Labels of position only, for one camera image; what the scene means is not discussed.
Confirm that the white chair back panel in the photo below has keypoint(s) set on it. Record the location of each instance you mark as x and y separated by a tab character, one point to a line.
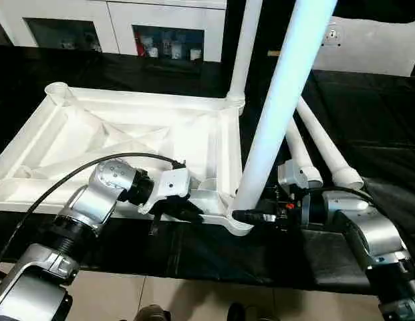
371	47

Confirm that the black cabinet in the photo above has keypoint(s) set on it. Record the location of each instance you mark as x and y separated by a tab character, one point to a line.
294	26

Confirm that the small white bottle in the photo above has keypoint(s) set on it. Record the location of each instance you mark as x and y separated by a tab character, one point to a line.
194	54
153	51

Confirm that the small yellow label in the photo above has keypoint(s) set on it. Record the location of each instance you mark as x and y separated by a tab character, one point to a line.
273	53

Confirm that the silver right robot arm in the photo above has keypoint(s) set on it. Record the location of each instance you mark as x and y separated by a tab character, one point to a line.
371	227

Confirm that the white plastic table top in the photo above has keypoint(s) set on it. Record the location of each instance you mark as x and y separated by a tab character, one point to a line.
110	127

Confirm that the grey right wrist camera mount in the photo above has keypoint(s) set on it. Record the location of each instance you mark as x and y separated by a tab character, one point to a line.
292	174

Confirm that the black robot foot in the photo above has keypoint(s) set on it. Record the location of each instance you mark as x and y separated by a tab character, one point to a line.
152	312

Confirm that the white cabinet with glass doors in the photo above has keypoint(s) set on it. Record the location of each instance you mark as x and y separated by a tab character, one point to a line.
110	10

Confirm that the black work mat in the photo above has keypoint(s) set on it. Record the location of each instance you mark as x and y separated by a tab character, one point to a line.
377	117

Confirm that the white plastic table leg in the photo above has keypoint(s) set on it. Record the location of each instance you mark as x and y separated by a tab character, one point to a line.
299	147
242	50
280	100
324	137

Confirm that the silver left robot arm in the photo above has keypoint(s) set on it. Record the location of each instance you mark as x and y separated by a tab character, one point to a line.
100	190

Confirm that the red packet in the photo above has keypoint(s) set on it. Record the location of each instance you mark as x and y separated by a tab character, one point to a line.
140	47

